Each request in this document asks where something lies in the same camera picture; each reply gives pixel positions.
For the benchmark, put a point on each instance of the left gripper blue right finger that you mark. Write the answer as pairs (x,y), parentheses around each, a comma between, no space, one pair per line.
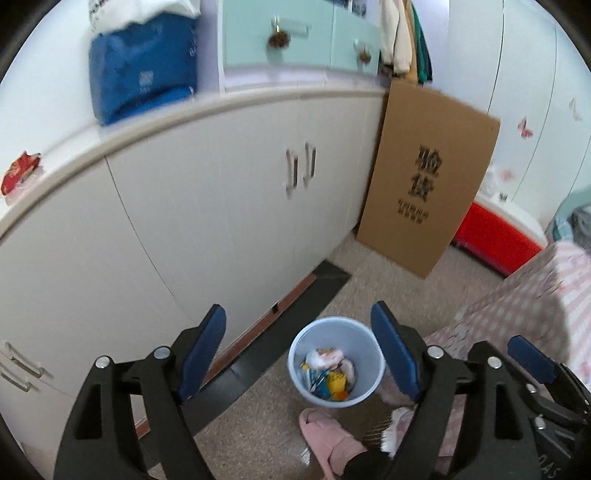
(401,347)

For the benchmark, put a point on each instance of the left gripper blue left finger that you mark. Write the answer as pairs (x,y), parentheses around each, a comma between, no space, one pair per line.
(196,348)

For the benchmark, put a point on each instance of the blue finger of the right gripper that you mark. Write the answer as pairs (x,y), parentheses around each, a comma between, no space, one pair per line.
(532,360)

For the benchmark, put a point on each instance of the light blue trash bin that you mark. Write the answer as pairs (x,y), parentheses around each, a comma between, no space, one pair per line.
(335,362)

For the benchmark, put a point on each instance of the pink checkered tablecloth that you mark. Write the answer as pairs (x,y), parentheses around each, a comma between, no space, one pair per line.
(547,301)

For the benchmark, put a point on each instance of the pink slipper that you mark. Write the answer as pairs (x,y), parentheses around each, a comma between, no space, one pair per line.
(332,445)

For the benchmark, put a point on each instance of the red storage box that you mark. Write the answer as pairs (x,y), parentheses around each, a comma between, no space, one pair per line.
(500,233)

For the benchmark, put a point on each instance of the grey folded quilt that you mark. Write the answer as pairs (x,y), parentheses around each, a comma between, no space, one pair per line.
(581,224)

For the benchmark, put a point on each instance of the beige low cabinet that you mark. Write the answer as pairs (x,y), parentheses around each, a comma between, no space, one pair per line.
(232,203)

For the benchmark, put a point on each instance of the large cardboard box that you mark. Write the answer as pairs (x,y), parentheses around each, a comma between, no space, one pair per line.
(432,158)

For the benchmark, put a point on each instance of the red pouch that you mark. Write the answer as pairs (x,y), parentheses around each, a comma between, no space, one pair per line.
(19,170)

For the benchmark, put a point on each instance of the blue package bag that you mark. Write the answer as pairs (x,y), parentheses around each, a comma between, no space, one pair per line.
(142,66)

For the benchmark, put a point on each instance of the hanging clothes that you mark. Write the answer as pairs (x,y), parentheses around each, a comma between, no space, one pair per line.
(404,50)

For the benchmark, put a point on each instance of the white shopping bag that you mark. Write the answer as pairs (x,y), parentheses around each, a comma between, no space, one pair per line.
(107,16)

